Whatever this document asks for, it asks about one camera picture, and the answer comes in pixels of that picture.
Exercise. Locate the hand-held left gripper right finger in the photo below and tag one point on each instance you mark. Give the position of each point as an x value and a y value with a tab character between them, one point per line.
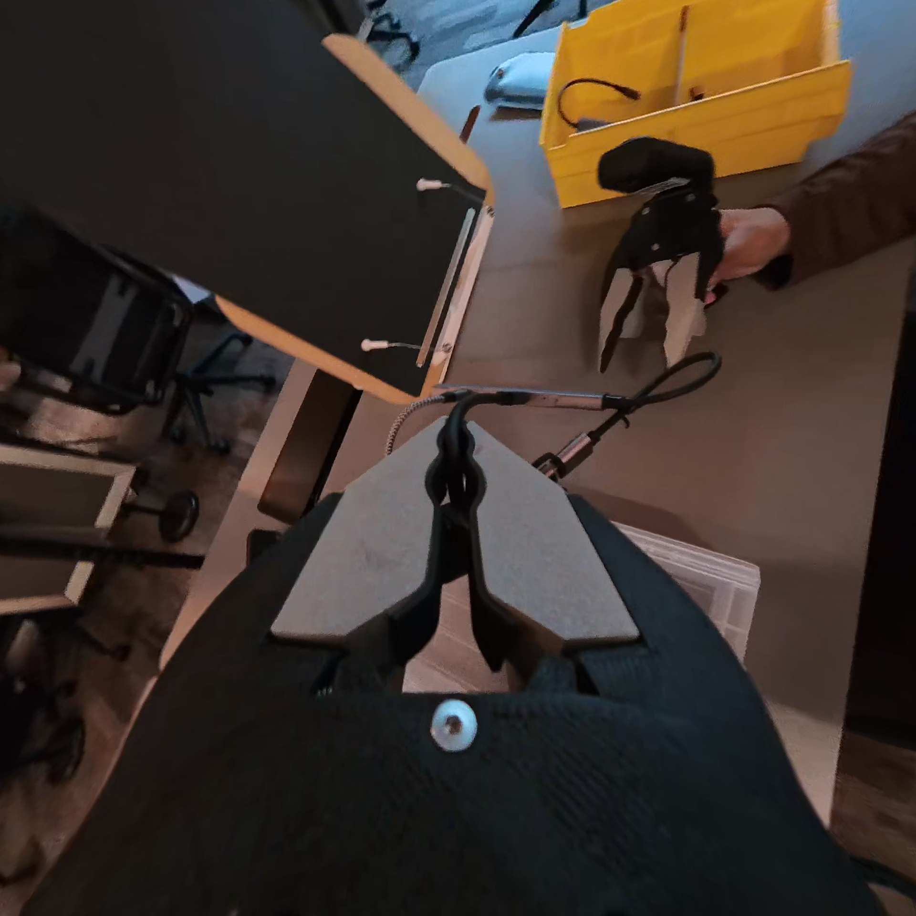
544	565

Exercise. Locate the black caster wheel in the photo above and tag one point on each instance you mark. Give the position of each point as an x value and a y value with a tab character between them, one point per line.
179	515

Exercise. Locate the brown pen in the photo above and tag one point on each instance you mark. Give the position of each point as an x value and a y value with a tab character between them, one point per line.
470	125

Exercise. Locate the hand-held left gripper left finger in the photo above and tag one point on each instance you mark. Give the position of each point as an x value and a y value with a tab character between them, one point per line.
365	558

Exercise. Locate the person's right forearm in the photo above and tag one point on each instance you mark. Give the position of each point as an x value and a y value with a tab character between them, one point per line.
851	193

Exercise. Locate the pale grey rounded object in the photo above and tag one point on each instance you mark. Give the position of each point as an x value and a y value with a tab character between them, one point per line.
519	79

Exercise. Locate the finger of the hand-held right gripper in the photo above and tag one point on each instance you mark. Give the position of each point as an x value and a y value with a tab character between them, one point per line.
614	308
685	315

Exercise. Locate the white peg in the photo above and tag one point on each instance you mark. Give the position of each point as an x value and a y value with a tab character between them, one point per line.
428	184
372	344

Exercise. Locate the metal divider rail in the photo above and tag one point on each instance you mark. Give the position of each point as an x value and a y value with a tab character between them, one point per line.
447	286

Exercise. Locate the black office chair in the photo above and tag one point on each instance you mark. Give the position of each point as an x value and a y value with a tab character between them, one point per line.
93	322
393	36

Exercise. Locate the yellow plastic bin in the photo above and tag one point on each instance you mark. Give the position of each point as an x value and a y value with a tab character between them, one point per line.
751	107

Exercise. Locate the person's right hand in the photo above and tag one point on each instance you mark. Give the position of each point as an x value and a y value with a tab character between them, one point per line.
755	240

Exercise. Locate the black desk divider panel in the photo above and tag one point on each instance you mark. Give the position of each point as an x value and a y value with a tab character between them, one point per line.
215	179

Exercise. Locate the dark desk leg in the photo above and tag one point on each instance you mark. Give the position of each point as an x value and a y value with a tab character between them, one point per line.
308	444

